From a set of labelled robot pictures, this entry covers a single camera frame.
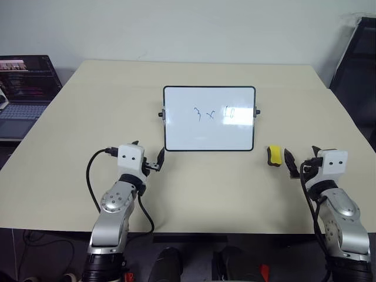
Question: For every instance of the open dark laptop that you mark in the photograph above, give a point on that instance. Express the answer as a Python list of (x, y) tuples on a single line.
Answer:
[(23, 79)]

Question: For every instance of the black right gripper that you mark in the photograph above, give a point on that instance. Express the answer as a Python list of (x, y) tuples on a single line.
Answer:
[(312, 167)]

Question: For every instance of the dark rounded shape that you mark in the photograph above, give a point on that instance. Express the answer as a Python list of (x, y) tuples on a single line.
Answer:
[(166, 264)]

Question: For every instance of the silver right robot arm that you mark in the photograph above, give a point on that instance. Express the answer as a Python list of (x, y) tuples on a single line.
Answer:
[(343, 217)]

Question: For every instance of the small red object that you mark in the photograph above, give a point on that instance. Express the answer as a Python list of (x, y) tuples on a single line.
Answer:
[(129, 278), (264, 269)]

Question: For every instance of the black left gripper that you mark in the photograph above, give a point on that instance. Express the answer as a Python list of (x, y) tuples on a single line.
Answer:
[(152, 166)]

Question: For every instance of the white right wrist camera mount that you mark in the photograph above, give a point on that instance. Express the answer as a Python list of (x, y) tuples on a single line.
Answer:
[(335, 164)]

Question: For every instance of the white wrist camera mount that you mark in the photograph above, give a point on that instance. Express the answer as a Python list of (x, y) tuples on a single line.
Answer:
[(130, 160), (335, 164)]

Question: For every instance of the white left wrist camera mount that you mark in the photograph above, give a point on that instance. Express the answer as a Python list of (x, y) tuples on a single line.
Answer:
[(130, 160)]

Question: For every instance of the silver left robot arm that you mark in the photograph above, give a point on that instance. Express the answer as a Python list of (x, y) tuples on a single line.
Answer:
[(114, 202)]

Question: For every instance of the small black-framed whiteboard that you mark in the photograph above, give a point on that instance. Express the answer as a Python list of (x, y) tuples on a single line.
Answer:
[(182, 129)]

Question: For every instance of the white object beside laptop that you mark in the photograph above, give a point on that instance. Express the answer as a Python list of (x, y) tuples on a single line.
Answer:
[(3, 98)]

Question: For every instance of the white shoe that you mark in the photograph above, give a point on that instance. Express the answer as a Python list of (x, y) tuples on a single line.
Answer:
[(70, 278)]

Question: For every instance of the yellow and black eraser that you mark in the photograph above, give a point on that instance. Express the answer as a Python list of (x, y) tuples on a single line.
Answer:
[(275, 154)]

